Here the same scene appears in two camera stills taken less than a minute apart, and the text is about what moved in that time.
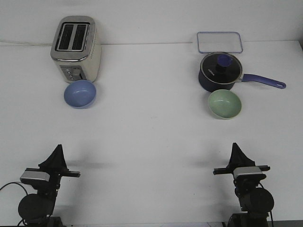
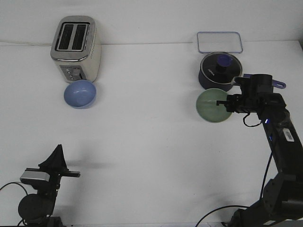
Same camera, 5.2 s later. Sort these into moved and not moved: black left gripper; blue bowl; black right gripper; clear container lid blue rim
Moved: black right gripper
Not moved: black left gripper; clear container lid blue rim; blue bowl
